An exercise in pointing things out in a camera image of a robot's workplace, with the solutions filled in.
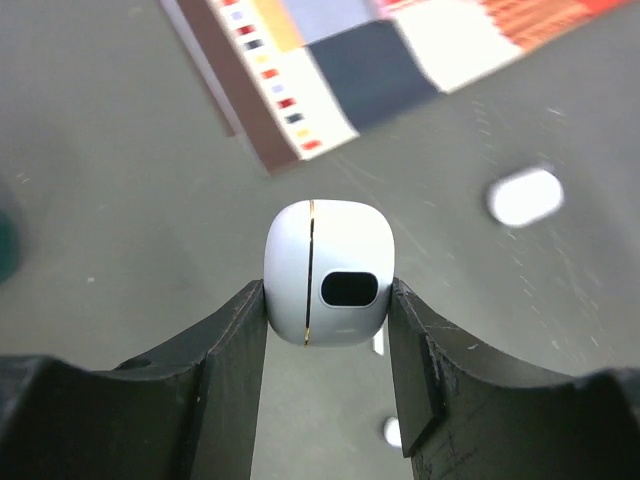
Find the white earbud upper centre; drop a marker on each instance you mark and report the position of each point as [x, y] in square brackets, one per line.
[391, 432]

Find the colourful patchwork placemat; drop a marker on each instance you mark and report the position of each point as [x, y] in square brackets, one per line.
[296, 79]

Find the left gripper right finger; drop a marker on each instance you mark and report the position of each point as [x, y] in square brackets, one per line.
[467, 410]

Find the small white earbud case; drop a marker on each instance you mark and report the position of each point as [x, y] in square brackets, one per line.
[328, 270]

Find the dark green mug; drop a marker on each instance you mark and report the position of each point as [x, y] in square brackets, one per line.
[11, 241]

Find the white oval charging case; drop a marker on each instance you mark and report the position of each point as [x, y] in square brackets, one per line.
[525, 197]

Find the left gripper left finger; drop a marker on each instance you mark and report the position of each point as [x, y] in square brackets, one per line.
[185, 409]

